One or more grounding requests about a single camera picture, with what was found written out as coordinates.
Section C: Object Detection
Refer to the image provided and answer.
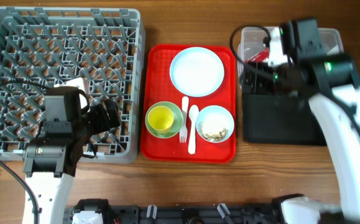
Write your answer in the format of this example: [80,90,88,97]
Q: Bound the yellow plastic cup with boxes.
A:
[147,106,174,134]

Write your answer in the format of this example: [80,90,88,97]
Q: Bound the rice and peanut shells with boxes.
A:
[199,121,228,142]

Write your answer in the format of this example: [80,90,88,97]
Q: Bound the large light blue plate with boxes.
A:
[169,47,224,97]

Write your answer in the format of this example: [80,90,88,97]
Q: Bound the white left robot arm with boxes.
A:
[22,86,121,223]

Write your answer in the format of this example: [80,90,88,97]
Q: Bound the green bowl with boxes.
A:
[145,101,183,139]

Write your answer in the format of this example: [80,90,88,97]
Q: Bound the white plastic fork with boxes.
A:
[179,96,189,143]

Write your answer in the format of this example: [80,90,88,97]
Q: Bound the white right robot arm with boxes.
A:
[233,18,360,223]

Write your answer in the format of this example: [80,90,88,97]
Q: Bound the grey dishwasher rack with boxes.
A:
[0,7,145,163]

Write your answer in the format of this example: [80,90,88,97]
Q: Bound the black tray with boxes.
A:
[242,94,326,146]

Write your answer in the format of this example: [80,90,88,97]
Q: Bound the clear plastic bin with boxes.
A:
[237,26,345,91]

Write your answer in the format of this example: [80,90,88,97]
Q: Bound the white plastic spoon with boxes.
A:
[188,105,199,154]

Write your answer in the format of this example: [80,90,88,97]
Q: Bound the red sauce packet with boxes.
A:
[246,49,269,63]

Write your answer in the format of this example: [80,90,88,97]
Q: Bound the light blue bowl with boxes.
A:
[196,105,235,143]

